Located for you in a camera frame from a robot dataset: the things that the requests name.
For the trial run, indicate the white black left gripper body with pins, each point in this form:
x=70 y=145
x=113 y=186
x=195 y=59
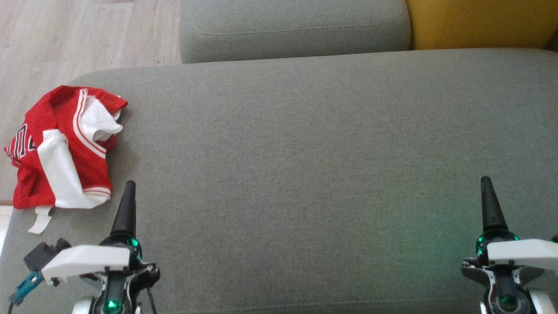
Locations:
x=87 y=261

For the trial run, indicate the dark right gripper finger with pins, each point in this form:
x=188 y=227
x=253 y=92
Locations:
x=492 y=213

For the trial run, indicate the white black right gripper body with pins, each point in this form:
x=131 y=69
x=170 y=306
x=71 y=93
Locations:
x=523 y=255

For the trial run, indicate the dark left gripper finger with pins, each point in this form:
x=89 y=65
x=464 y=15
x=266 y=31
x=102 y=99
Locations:
x=127 y=213

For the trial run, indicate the red shorts with white trim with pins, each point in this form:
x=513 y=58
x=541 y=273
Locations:
x=61 y=174

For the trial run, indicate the red Bulls basketball jersey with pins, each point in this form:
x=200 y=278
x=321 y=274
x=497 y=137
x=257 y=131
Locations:
x=56 y=109

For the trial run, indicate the large grey fabric ottoman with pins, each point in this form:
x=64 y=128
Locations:
x=305 y=174

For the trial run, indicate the yellow sofa backrest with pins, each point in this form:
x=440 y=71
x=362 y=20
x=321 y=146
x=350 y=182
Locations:
x=479 y=22

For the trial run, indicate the grey sofa seat cushion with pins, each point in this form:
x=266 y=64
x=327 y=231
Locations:
x=296 y=26

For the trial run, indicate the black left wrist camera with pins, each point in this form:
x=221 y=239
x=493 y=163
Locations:
x=41 y=257

